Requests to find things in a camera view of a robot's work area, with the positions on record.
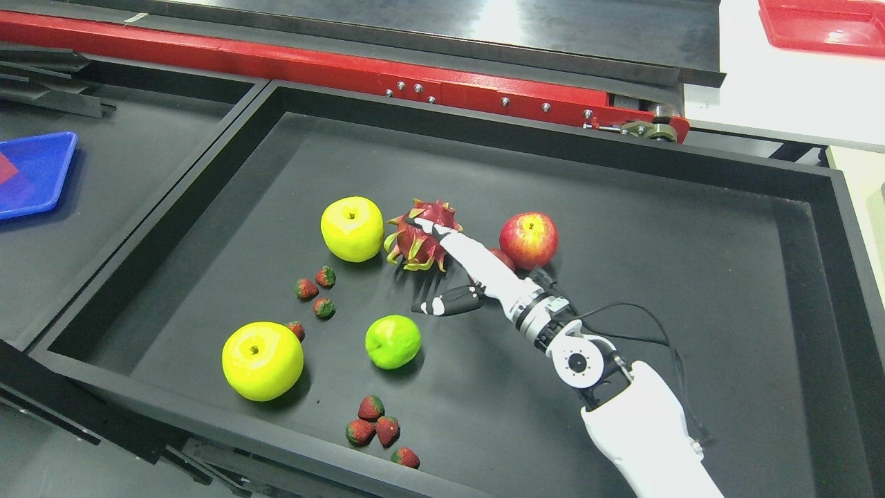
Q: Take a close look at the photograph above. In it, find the dragon fruit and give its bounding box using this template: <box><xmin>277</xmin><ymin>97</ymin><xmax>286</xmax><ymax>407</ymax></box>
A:
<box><xmin>384</xmin><ymin>199</ymin><xmax>463</xmax><ymax>273</ymax></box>

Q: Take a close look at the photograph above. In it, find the red apple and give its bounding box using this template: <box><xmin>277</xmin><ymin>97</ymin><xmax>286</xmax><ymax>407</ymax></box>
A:
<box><xmin>499</xmin><ymin>211</ymin><xmax>559</xmax><ymax>270</ymax></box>

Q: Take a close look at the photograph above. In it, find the yellow apple upper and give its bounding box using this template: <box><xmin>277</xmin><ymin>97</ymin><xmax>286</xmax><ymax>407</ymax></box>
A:
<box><xmin>320</xmin><ymin>196</ymin><xmax>384</xmax><ymax>264</ymax></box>

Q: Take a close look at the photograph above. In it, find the black shelf tray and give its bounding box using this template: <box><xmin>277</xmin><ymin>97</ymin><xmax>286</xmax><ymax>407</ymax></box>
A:
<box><xmin>34</xmin><ymin>82</ymin><xmax>883</xmax><ymax>497</ymax></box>

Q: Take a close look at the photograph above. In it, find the red metal beam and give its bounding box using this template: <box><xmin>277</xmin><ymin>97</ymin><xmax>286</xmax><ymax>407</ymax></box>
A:
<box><xmin>2</xmin><ymin>6</ymin><xmax>690</xmax><ymax>142</ymax></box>

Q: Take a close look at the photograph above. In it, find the yellow apple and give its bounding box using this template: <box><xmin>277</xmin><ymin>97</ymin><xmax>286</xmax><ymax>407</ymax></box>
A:
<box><xmin>320</xmin><ymin>196</ymin><xmax>384</xmax><ymax>264</ymax></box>
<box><xmin>221</xmin><ymin>322</ymin><xmax>304</xmax><ymax>403</ymax></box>

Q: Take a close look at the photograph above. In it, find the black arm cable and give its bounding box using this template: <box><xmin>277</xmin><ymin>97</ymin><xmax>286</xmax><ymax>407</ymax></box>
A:
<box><xmin>574</xmin><ymin>302</ymin><xmax>713</xmax><ymax>443</ymax></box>

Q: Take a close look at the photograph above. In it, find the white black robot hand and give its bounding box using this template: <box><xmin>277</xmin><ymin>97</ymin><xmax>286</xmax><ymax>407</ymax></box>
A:
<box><xmin>407</xmin><ymin>217</ymin><xmax>545</xmax><ymax>324</ymax></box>

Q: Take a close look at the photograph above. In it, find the green apple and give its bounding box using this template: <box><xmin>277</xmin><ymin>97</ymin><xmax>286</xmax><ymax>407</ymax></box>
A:
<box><xmin>364</xmin><ymin>315</ymin><xmax>422</xmax><ymax>371</ymax></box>

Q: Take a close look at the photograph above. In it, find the red plastic tray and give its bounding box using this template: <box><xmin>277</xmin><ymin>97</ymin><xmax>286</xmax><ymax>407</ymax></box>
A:
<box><xmin>758</xmin><ymin>1</ymin><xmax>884</xmax><ymax>59</ymax></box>

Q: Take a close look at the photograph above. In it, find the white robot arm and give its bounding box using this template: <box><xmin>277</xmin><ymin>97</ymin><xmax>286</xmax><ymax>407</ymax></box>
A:
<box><xmin>503</xmin><ymin>269</ymin><xmax>722</xmax><ymax>497</ymax></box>

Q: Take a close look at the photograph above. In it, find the strawberry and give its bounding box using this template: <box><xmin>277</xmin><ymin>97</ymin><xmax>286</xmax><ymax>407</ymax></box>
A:
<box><xmin>375</xmin><ymin>416</ymin><xmax>401</xmax><ymax>448</ymax></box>
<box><xmin>357</xmin><ymin>395</ymin><xmax>386</xmax><ymax>422</ymax></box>
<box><xmin>344</xmin><ymin>418</ymin><xmax>376</xmax><ymax>447</ymax></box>
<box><xmin>313</xmin><ymin>297</ymin><xmax>336</xmax><ymax>320</ymax></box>
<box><xmin>390</xmin><ymin>446</ymin><xmax>421</xmax><ymax>469</ymax></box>
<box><xmin>295</xmin><ymin>278</ymin><xmax>319</xmax><ymax>302</ymax></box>
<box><xmin>314</xmin><ymin>265</ymin><xmax>336</xmax><ymax>288</ymax></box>
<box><xmin>285</xmin><ymin>321</ymin><xmax>306</xmax><ymax>342</ymax></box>

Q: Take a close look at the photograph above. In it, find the yellow apple lower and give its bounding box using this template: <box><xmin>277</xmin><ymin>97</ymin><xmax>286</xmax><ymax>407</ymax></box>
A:
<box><xmin>221</xmin><ymin>322</ymin><xmax>304</xmax><ymax>403</ymax></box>

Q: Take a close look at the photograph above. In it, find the blue plastic tray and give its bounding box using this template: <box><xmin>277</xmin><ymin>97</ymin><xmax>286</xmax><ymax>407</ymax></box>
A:
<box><xmin>1</xmin><ymin>131</ymin><xmax>79</xmax><ymax>220</ymax></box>

